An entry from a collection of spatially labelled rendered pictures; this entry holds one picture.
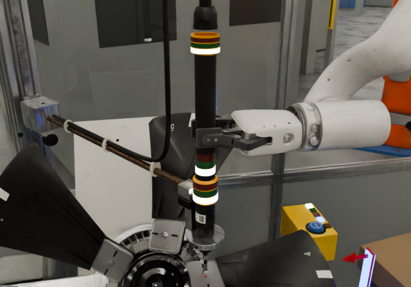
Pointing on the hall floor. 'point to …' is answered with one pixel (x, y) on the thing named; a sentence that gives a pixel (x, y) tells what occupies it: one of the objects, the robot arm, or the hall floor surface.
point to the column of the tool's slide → (8, 54)
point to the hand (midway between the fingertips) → (205, 133)
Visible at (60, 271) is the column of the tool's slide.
